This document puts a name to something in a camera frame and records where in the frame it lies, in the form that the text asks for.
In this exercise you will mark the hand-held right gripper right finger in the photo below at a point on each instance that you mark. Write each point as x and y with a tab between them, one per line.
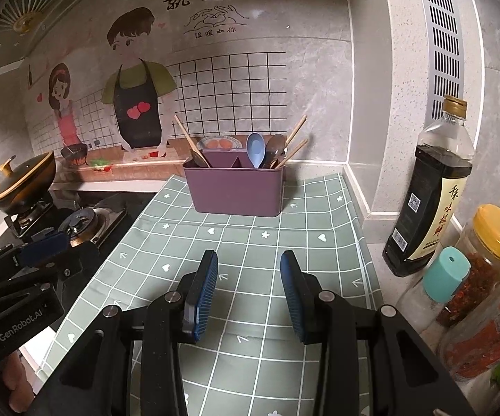
293	299

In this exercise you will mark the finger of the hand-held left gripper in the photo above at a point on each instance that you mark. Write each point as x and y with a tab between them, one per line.
80	260
44	247

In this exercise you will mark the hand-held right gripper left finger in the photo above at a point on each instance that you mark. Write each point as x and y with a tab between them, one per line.
204	294

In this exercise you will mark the purple plastic utensil holder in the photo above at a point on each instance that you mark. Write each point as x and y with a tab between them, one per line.
232	190

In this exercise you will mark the wooden spoon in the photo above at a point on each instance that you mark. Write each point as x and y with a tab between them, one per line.
201	159

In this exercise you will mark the blue plastic spoon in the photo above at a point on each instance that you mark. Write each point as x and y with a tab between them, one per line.
256	145

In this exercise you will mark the person's left hand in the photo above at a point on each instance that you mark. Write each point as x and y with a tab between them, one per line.
15	377

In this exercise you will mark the black gas stove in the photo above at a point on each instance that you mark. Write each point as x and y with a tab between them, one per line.
102	221

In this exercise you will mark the green checked table mat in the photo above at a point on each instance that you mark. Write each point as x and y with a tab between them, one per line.
254	242

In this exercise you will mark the small round dish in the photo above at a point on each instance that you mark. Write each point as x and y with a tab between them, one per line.
220	143

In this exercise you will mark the teal-lidded salt shaker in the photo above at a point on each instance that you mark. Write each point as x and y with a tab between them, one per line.
445	273

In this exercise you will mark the dark soy sauce bottle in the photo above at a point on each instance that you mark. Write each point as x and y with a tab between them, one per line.
427	208

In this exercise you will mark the orange-capped plastic bottle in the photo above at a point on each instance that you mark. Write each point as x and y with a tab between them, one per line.
492	338

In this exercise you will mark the yellow-lidded chili flake jar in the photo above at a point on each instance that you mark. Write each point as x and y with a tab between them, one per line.
495	229

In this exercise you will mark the range hood with fan pattern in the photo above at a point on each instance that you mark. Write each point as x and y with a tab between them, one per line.
24	13

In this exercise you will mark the white vent grille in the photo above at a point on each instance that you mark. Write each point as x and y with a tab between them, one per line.
443	52

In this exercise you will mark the cartoon couple wall poster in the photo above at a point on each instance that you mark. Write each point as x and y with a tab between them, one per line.
219	82

